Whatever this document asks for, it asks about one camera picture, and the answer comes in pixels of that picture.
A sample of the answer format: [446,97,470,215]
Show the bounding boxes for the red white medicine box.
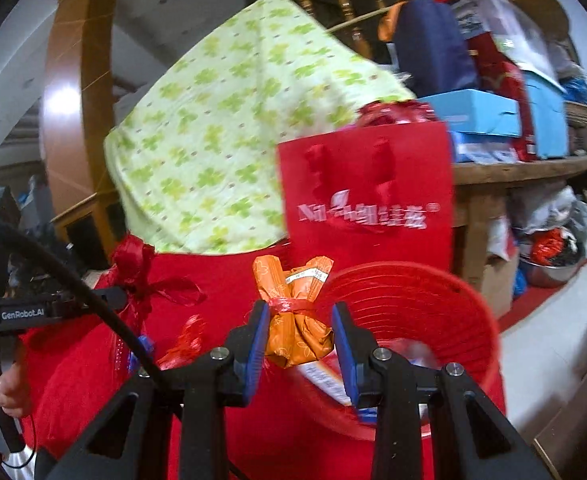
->
[297,361,351,406]

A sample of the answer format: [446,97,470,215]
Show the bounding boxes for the orange snack wrapper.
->
[252,255,333,368]

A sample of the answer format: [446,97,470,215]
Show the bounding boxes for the person left hand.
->
[0,347,31,418]

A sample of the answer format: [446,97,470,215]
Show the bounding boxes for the red fleece blanket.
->
[18,238,507,480]

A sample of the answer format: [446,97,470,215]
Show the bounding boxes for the red plastic mesh basket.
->
[223,260,505,441]

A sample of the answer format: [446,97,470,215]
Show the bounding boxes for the wooden cabinet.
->
[52,190,126,270]

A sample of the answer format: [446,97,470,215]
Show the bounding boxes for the red paper gift bag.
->
[277,122,453,270]

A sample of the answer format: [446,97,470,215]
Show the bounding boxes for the cardboard box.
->
[480,247,520,318]

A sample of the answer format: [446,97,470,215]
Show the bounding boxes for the green clover quilt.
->
[104,0,412,255]

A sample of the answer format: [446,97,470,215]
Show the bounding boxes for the metal basin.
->
[519,226,586,288]

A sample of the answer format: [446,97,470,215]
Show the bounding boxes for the wooden shelf table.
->
[452,155,587,290]

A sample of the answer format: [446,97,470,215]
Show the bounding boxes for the dark red plastic bag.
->
[355,100,439,127]

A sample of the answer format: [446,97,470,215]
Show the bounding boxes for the light blue shoe box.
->
[419,89,521,138]

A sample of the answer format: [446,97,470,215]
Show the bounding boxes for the navy blue tote bag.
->
[378,0,480,98]

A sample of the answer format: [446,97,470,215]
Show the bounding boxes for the red liquor box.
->
[467,32,537,162]

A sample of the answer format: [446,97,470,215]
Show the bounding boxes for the blue plastic storage bin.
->
[522,70,569,159]

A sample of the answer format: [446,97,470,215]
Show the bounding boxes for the clear plastic storage box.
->
[452,0,559,84]

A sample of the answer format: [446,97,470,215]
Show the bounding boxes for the black cable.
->
[0,211,170,386]

